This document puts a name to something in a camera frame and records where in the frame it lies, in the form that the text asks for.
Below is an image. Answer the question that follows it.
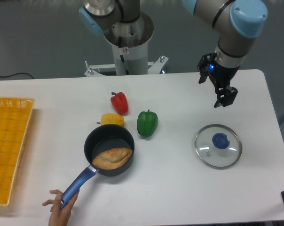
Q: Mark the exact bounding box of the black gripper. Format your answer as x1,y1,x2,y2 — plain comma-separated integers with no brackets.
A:
197,52,240,108

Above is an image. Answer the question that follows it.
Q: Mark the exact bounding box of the dark saucepan blue handle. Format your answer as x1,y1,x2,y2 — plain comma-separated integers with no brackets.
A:
61,124,135,209

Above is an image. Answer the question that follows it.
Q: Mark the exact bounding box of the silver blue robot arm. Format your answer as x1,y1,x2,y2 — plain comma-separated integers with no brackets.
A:
79,0,268,107

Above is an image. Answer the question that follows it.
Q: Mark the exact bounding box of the glass pot lid blue knob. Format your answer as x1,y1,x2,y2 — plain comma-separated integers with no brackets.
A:
194,124,243,170

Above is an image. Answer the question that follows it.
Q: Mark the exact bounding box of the person's hand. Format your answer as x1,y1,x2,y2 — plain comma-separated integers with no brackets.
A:
42,189,79,226

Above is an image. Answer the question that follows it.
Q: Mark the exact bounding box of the green bell pepper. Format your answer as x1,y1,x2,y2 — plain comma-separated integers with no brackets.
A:
137,109,158,137

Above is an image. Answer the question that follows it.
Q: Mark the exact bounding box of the red bell pepper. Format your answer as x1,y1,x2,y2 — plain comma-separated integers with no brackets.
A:
110,92,128,115

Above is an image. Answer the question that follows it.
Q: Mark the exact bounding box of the yellow bell pepper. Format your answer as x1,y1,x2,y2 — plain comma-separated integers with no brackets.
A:
97,113,125,127

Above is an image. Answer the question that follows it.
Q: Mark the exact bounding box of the golden baked pastry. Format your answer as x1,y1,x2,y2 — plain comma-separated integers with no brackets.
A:
92,147,133,170

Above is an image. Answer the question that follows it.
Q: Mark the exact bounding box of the yellow plastic basket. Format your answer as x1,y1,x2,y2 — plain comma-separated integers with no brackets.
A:
0,97,35,206

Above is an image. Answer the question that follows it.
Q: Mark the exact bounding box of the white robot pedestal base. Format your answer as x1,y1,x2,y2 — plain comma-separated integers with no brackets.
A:
84,12,169,77

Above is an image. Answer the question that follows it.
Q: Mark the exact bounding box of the black cable on pedestal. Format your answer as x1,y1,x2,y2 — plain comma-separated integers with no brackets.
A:
118,35,129,75

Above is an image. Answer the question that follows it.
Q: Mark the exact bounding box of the black floor cable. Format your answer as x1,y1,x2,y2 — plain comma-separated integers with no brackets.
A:
0,72,35,79

